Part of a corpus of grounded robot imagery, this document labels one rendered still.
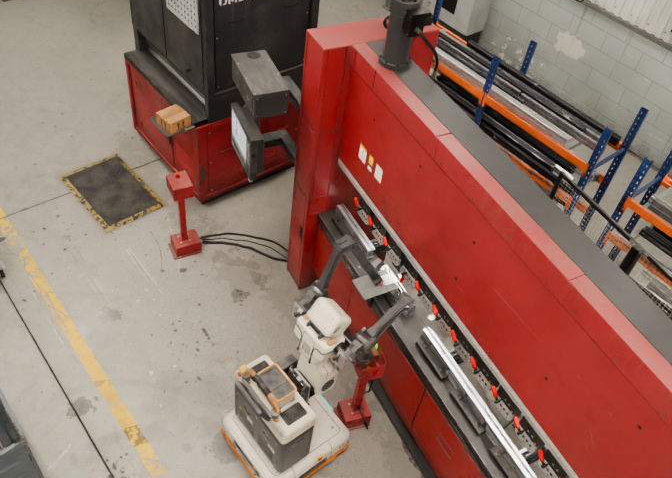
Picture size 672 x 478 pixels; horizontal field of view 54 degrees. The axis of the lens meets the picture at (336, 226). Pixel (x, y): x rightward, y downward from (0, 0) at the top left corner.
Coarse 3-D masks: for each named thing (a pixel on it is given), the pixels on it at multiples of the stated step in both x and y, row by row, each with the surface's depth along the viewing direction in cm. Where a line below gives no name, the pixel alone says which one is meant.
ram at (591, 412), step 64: (384, 128) 401; (384, 192) 422; (448, 192) 357; (448, 256) 374; (512, 256) 322; (512, 320) 335; (512, 384) 350; (576, 384) 304; (576, 448) 316; (640, 448) 278
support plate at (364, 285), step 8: (384, 272) 453; (352, 280) 445; (360, 280) 446; (368, 280) 446; (360, 288) 441; (368, 288) 442; (376, 288) 442; (384, 288) 443; (392, 288) 444; (368, 296) 437
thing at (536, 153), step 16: (448, 80) 610; (464, 96) 596; (496, 112) 582; (496, 128) 562; (512, 128) 568; (512, 144) 553; (528, 144) 556; (544, 144) 558; (560, 144) 562; (528, 160) 543; (544, 160) 540; (560, 160) 544; (544, 176) 536; (592, 176) 532
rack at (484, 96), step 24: (528, 48) 552; (480, 96) 551; (480, 120) 565; (552, 144) 513; (576, 144) 513; (600, 144) 480; (624, 144) 520; (528, 168) 542; (576, 192) 513; (600, 192) 555
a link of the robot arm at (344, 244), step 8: (336, 240) 388; (344, 240) 389; (352, 240) 389; (336, 248) 387; (344, 248) 384; (336, 256) 388; (328, 264) 393; (336, 264) 392; (328, 272) 393; (320, 280) 398; (328, 280) 398; (320, 288) 399; (320, 296) 399
